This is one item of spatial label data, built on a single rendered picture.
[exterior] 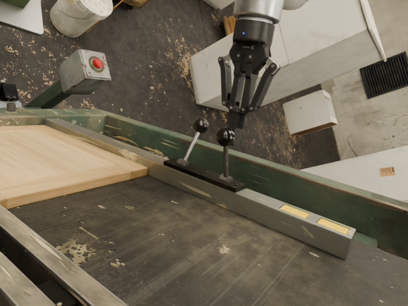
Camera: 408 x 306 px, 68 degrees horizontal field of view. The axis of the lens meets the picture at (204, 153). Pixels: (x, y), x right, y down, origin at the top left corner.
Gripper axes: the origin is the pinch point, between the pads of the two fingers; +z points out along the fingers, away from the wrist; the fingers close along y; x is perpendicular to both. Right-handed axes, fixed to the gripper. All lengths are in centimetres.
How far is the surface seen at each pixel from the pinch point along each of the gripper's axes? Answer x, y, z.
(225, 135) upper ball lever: 5.0, -0.7, 1.1
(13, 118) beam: 12, 69, 12
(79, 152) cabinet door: 9.4, 38.6, 14.8
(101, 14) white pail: -83, 160, -38
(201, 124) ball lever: -3.6, 11.2, 1.8
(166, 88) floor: -174, 175, 9
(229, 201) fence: 2.5, -2.9, 14.7
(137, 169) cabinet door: 5.9, 20.8, 14.5
